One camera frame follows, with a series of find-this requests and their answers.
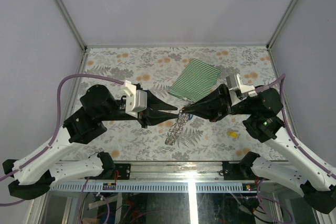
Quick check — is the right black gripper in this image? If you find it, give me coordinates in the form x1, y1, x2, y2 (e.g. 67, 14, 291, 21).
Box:
182, 83, 255, 122

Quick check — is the key with blue tag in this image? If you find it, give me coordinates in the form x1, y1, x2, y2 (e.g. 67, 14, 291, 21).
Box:
178, 112, 193, 121

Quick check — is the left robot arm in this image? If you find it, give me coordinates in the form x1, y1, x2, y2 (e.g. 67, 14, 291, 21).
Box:
3, 83, 177, 200

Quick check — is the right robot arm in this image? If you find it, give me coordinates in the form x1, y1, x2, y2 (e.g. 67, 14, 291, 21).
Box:
182, 84, 335, 214

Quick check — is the green striped cloth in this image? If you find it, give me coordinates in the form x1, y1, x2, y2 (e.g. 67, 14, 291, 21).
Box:
168, 58, 221, 103

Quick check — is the yellow key tag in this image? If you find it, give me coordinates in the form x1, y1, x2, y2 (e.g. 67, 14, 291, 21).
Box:
227, 129, 239, 138

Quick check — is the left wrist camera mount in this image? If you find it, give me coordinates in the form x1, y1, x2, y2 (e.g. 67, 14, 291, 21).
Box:
122, 80, 148, 119

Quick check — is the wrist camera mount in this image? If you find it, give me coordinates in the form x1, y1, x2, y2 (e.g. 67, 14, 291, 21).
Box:
122, 80, 148, 119
226, 74, 257, 105

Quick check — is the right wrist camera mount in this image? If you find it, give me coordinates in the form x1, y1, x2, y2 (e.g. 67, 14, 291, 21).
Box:
226, 74, 257, 105

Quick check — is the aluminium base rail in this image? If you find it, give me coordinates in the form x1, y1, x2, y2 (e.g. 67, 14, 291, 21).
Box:
51, 162, 260, 193

